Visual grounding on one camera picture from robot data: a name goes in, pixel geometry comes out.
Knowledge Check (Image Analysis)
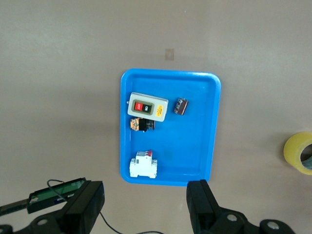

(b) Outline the grey on-off switch box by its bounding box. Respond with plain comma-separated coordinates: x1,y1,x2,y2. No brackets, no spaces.
127,92,169,122

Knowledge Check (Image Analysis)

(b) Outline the yellow tape roll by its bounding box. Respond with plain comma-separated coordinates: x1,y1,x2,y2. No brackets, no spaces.
283,131,312,176

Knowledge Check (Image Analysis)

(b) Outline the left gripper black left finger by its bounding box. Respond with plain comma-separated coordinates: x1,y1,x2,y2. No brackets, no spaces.
30,180,105,234

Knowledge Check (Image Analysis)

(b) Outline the white circuit breaker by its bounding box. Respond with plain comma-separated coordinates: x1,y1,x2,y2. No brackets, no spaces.
129,150,158,179

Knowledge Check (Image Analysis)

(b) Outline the black orange push button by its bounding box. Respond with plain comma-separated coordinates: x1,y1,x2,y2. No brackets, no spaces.
130,117,156,133

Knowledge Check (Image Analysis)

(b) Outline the blue plastic tray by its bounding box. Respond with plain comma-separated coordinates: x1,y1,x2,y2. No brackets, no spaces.
119,68,222,187

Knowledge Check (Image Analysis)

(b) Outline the dark cylindrical capacitor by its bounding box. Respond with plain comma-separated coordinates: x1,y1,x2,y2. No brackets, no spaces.
174,97,190,116

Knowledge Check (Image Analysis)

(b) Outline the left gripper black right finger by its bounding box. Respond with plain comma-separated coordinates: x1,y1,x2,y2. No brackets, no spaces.
186,179,248,234

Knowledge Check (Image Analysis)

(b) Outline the thin black sensor cable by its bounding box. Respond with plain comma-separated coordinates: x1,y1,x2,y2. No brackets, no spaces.
47,179,166,234

